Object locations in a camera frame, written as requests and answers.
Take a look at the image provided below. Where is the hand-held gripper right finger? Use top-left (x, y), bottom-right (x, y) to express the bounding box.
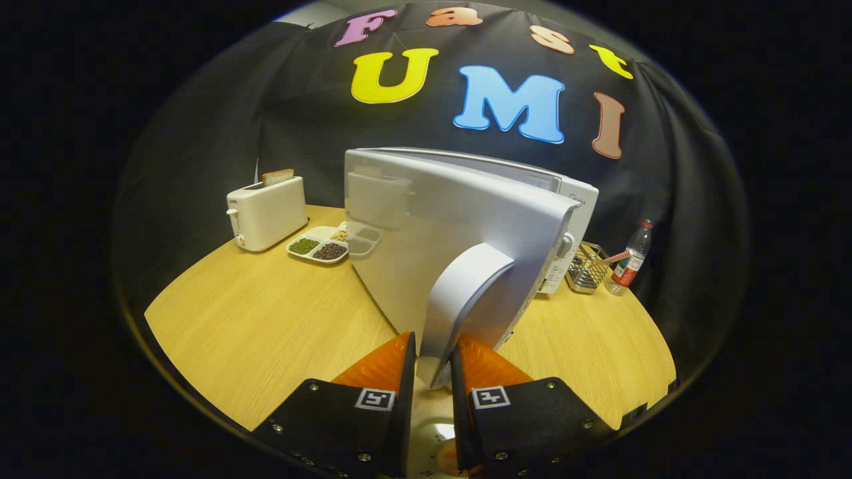
top-left (450, 335), bottom-right (616, 479)

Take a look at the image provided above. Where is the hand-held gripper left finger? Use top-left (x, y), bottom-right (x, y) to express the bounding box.
top-left (252, 331), bottom-right (417, 479)

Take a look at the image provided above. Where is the golden bread bun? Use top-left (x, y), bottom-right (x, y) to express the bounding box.
top-left (436, 447), bottom-right (467, 476)

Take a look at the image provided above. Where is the white microwave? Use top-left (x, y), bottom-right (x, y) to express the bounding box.
top-left (344, 147), bottom-right (599, 390)

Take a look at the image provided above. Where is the pale green plate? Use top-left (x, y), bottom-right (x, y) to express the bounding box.
top-left (407, 383), bottom-right (467, 478)

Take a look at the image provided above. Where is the white divided tray of beans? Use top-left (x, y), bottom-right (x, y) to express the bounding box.
top-left (286, 223), bottom-right (349, 265)

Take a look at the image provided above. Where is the clear plastic bottle red label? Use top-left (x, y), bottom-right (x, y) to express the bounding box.
top-left (605, 219), bottom-right (654, 297)

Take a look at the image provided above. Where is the cream toaster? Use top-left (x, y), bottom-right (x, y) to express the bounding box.
top-left (226, 176), bottom-right (309, 252)

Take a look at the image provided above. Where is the wire mesh basket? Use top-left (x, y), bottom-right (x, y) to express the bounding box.
top-left (566, 241), bottom-right (610, 295)

